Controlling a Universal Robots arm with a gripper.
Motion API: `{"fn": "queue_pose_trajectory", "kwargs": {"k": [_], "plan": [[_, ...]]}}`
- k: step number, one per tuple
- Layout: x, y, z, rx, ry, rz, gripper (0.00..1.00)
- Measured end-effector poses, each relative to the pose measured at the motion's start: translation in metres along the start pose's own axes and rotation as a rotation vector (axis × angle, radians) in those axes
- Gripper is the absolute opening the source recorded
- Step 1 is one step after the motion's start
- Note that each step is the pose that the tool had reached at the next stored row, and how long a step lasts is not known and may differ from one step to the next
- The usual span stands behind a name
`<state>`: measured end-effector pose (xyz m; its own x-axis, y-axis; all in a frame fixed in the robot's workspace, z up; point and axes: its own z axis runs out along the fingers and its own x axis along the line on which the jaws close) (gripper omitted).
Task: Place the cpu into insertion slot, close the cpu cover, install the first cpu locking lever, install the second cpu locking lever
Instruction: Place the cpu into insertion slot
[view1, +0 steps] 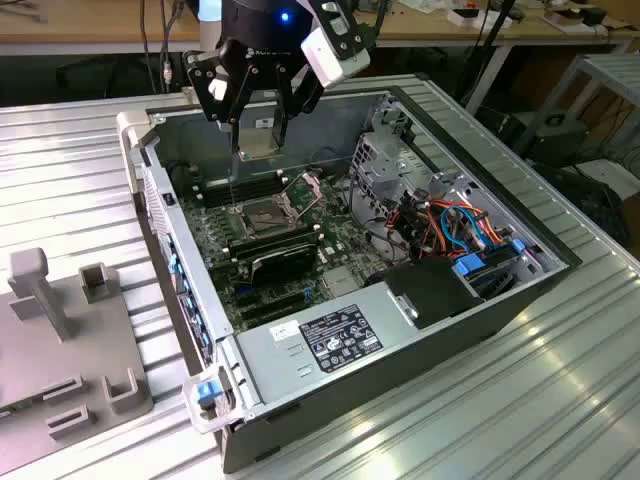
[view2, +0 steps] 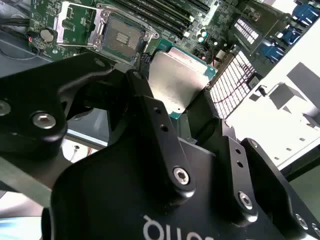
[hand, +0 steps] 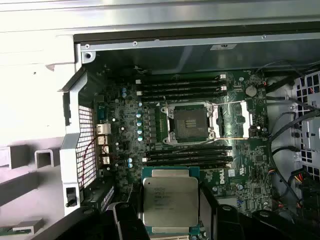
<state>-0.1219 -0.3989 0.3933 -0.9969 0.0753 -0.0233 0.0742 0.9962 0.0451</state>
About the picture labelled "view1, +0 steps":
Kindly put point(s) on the black expansion slot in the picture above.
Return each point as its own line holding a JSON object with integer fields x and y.
{"x": 270, "y": 298}
{"x": 275, "y": 311}

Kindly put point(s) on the black RAM slot bank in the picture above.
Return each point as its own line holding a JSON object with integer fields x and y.
{"x": 270, "y": 242}
{"x": 260, "y": 182}

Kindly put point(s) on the silver CPU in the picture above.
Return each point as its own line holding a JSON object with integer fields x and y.
{"x": 257, "y": 145}

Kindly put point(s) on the silver chipset heatsink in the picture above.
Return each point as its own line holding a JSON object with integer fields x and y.
{"x": 342, "y": 280}

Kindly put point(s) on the silver power supply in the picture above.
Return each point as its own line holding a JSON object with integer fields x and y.
{"x": 270, "y": 365}

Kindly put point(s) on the brown flat box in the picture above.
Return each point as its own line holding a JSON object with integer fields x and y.
{"x": 562, "y": 19}

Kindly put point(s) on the silver disk bay bracket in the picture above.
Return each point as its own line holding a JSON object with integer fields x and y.
{"x": 460, "y": 187}

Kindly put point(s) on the open grey PC case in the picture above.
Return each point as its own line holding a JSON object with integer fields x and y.
{"x": 350, "y": 395}

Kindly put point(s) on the wooden desk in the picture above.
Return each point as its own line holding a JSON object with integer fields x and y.
{"x": 75, "y": 25}

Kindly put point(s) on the black graphics card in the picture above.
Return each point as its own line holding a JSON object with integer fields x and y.
{"x": 282, "y": 262}

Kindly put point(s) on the blue case latch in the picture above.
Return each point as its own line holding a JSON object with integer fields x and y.
{"x": 206, "y": 392}

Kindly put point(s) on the hard disk in blue carrier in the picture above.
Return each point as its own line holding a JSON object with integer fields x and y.
{"x": 470, "y": 265}

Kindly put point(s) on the small black device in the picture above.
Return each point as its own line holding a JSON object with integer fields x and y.
{"x": 595, "y": 16}

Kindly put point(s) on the green motherboard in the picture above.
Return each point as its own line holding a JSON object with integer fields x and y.
{"x": 345, "y": 235}

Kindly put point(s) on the silver perforated drive cage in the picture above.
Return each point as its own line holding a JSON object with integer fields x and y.
{"x": 380, "y": 170}

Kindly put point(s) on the black plastic shroud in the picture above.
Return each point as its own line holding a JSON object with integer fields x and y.
{"x": 430, "y": 292}

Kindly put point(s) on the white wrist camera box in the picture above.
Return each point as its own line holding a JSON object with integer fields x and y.
{"x": 330, "y": 60}

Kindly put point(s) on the black CPU socket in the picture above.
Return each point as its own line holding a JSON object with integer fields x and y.
{"x": 262, "y": 220}

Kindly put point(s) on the grey parts rack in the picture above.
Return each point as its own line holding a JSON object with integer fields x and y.
{"x": 50, "y": 350}

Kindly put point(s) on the grey metal frame table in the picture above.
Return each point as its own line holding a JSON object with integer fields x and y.
{"x": 617, "y": 65}

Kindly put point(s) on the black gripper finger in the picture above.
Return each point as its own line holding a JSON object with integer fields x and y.
{"x": 281, "y": 100}
{"x": 205, "y": 85}

